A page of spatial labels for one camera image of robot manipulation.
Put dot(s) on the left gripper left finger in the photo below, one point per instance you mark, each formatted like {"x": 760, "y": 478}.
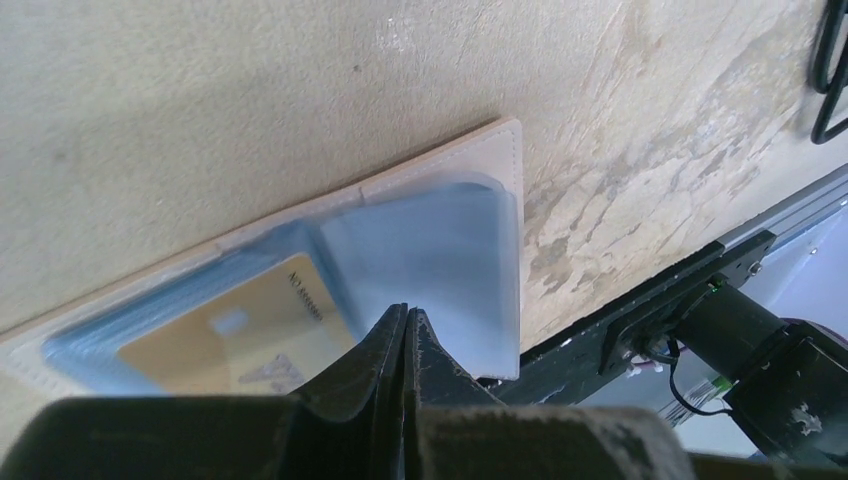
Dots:
{"x": 350, "y": 416}

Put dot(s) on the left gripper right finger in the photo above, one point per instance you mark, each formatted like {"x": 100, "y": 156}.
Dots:
{"x": 443, "y": 432}

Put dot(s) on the gold credit card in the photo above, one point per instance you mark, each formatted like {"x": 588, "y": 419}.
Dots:
{"x": 268, "y": 335}

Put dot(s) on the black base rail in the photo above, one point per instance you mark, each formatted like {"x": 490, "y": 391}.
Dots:
{"x": 587, "y": 355}

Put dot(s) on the aluminium frame rail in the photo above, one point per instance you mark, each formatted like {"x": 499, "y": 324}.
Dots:
{"x": 796, "y": 213}

